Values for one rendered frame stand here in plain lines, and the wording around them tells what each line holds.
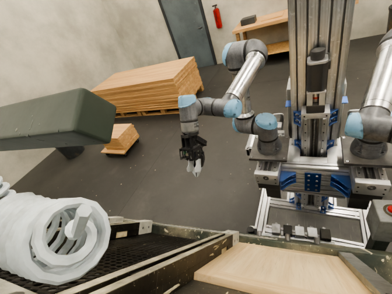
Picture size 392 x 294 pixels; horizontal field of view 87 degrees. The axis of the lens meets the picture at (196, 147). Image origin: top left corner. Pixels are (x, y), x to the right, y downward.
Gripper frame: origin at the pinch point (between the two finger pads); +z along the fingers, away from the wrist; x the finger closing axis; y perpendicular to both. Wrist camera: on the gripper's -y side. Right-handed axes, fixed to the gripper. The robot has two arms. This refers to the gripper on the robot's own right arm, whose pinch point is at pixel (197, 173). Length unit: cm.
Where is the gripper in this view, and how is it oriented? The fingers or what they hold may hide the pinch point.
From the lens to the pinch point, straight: 96.1
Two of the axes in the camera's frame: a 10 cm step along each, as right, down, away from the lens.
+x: 8.8, 0.3, -4.8
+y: -4.7, 2.6, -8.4
